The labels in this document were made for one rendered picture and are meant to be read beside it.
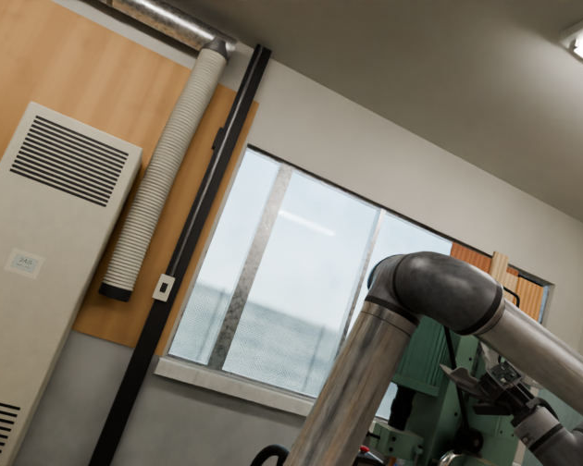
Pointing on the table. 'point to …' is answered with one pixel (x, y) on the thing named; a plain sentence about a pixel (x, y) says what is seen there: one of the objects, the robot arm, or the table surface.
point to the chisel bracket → (395, 442)
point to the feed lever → (465, 438)
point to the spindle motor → (424, 359)
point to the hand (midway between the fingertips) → (458, 354)
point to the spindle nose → (401, 408)
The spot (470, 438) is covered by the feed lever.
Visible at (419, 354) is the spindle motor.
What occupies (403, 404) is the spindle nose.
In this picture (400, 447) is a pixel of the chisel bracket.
